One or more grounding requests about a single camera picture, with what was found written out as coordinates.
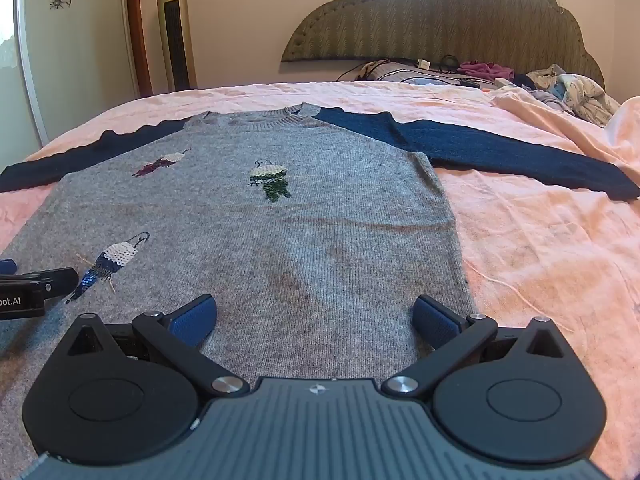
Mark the wooden door frame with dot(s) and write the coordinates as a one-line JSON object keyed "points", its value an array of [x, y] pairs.
{"points": [[137, 25]]}

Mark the white wardrobe door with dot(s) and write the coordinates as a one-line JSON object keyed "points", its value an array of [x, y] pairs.
{"points": [[85, 55]]}

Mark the pink bed sheet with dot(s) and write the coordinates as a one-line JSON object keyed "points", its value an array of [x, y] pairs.
{"points": [[525, 240]]}

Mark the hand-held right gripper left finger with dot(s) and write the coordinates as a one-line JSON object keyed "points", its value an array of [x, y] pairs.
{"points": [[195, 317]]}

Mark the pile of crumpled clothes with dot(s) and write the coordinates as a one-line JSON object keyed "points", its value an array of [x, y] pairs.
{"points": [[575, 92]]}

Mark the grey sweater with navy sleeves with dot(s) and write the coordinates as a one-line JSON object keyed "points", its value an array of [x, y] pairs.
{"points": [[300, 240]]}

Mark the gold tower fan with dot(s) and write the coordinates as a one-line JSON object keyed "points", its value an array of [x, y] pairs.
{"points": [[175, 25]]}

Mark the pink garment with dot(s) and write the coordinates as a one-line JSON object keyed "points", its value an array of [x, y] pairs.
{"points": [[482, 70]]}

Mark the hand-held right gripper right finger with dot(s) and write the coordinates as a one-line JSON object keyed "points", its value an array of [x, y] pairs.
{"points": [[435, 322]]}

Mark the patterned grey pillow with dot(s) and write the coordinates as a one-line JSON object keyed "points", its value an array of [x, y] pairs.
{"points": [[395, 73]]}

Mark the olive padded headboard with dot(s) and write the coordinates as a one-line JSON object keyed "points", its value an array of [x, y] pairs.
{"points": [[440, 15]]}

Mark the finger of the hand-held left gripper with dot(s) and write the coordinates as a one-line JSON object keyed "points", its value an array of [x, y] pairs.
{"points": [[6, 265], [55, 280]]}

